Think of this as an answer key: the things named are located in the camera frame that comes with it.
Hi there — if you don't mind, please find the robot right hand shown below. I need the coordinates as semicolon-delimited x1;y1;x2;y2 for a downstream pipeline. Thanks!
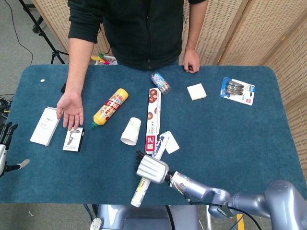
135;149;170;184

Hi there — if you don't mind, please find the person's right hand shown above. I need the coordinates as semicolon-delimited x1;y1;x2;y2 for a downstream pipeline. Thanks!
56;90;84;131

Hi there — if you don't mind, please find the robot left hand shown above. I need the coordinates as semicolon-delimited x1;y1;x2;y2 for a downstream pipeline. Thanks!
0;121;31;178

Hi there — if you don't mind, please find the person's left hand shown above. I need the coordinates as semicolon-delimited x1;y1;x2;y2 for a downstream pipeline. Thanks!
183;49;201;74

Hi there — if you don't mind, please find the person's left forearm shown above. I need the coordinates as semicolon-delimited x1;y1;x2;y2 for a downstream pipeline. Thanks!
184;1;207;52

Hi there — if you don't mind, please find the person's right forearm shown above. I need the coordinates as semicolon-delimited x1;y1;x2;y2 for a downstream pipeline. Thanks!
64;37;95;95

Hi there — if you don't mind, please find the person's black jacket torso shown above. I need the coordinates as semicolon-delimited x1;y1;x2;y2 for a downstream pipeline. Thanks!
67;0;208;71

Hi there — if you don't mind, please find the white plastic card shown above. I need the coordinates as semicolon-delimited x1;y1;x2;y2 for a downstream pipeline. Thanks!
165;130;180;154

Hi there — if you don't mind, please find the pale yellow sticky note pad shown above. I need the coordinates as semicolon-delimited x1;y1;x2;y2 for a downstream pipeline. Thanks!
187;83;207;101

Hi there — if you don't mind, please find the black white tool box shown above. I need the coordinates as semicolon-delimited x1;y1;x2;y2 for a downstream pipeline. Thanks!
62;127;85;152

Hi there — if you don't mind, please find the flat white cardboard box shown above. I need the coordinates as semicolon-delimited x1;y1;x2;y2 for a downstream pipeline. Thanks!
29;107;60;147

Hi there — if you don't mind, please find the yellow squeeze bottle green cap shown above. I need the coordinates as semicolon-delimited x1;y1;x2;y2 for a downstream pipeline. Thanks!
91;88;129;129

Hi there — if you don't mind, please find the clear plastic snack jar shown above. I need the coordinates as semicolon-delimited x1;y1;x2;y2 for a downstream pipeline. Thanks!
151;71;172;95

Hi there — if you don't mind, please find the white paper cup stack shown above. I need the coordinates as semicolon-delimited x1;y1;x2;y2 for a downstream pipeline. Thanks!
120;117;142;146

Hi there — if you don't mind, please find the grey robot torso base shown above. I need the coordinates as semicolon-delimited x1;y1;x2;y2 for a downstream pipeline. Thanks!
90;204;201;230

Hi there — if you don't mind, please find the long red white paper box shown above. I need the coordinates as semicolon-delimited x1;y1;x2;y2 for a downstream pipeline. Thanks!
144;87;162;155

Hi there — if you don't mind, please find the binder clips blister pack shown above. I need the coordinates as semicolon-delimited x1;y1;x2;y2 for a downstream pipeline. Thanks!
219;77;256;106

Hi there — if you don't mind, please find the colourful feather toys basket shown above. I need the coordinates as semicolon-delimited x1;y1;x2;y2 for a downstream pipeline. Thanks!
91;53;118;66

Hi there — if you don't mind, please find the blue table cloth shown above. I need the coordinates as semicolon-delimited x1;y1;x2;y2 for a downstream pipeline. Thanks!
0;64;307;206

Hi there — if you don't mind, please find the black tripod stand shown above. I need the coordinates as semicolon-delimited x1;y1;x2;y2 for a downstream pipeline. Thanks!
18;0;70;65

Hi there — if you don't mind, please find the black cable bundle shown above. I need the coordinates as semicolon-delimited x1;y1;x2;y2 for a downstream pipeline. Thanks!
0;94;12;114

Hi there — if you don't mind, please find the thin black floor cable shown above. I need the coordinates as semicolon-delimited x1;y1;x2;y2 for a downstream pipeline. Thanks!
4;0;34;65

